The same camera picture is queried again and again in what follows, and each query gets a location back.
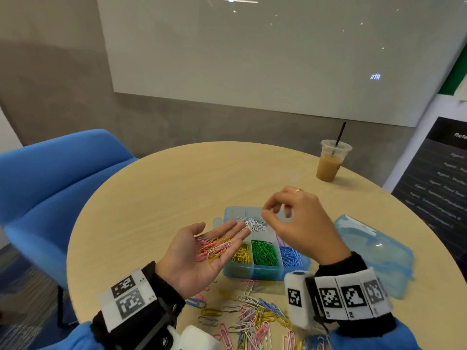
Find person's left hand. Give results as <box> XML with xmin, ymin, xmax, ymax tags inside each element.
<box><xmin>155</xmin><ymin>219</ymin><xmax>251</xmax><ymax>299</ymax></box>

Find person's right hand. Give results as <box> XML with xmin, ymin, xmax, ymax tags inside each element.
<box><xmin>262</xmin><ymin>186</ymin><xmax>353</xmax><ymax>265</ymax></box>

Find paperclips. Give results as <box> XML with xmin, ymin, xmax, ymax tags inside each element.
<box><xmin>195</xmin><ymin>237</ymin><xmax>234</xmax><ymax>263</ymax></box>

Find bunch of blue paper clips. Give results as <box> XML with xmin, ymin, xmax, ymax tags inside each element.
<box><xmin>280</xmin><ymin>247</ymin><xmax>303</xmax><ymax>267</ymax></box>

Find bunch of green paper clips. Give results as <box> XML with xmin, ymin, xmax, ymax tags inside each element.
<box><xmin>251</xmin><ymin>240</ymin><xmax>279</xmax><ymax>267</ymax></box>

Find bunch of yellow paper clips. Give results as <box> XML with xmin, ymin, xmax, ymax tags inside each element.
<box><xmin>232</xmin><ymin>245</ymin><xmax>252</xmax><ymax>265</ymax></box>

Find blue compartment organizer box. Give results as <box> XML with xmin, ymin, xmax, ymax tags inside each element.
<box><xmin>213</xmin><ymin>206</ymin><xmax>313</xmax><ymax>281</ymax></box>

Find pile of coloured paper clips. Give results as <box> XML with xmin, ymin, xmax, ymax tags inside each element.
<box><xmin>186</xmin><ymin>280</ymin><xmax>307</xmax><ymax>350</ymax></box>

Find person's left forearm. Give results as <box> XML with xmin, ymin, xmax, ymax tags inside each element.
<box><xmin>40</xmin><ymin>261</ymin><xmax>187</xmax><ymax>350</ymax></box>

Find blue transparent box lid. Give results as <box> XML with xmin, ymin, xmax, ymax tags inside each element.
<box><xmin>333</xmin><ymin>214</ymin><xmax>414</xmax><ymax>299</ymax></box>

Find iced coffee plastic cup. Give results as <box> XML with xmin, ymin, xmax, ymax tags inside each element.
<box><xmin>316</xmin><ymin>139</ymin><xmax>353</xmax><ymax>182</ymax></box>

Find left wrist marker band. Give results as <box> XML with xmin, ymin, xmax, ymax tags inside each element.
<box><xmin>98</xmin><ymin>268</ymin><xmax>158</xmax><ymax>334</ymax></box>

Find wrist marker band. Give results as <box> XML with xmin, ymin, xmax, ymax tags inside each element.
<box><xmin>98</xmin><ymin>268</ymin><xmax>158</xmax><ymax>334</ymax></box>
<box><xmin>314</xmin><ymin>267</ymin><xmax>395</xmax><ymax>321</ymax></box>

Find round wooden table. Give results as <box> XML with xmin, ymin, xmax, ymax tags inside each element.
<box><xmin>66</xmin><ymin>141</ymin><xmax>467</xmax><ymax>350</ymax></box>

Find right wrist marker band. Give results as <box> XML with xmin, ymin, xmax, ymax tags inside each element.
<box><xmin>314</xmin><ymin>267</ymin><xmax>395</xmax><ymax>321</ymax></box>

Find standing poster banner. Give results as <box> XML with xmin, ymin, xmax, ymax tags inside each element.
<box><xmin>383</xmin><ymin>40</ymin><xmax>467</xmax><ymax>281</ymax></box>

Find blue upholstered chair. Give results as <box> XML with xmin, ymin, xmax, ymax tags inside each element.
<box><xmin>0</xmin><ymin>129</ymin><xmax>138</xmax><ymax>329</ymax></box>

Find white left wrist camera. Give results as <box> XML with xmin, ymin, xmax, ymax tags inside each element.
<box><xmin>169</xmin><ymin>324</ymin><xmax>220</xmax><ymax>350</ymax></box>

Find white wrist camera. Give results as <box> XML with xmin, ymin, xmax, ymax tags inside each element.
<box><xmin>283</xmin><ymin>270</ymin><xmax>315</xmax><ymax>330</ymax></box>
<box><xmin>169</xmin><ymin>324</ymin><xmax>220</xmax><ymax>350</ymax></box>

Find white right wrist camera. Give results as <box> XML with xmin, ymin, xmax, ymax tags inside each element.
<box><xmin>283</xmin><ymin>270</ymin><xmax>315</xmax><ymax>330</ymax></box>

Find white wall board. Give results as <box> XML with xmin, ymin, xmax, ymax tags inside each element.
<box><xmin>96</xmin><ymin>0</ymin><xmax>467</xmax><ymax>128</ymax></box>

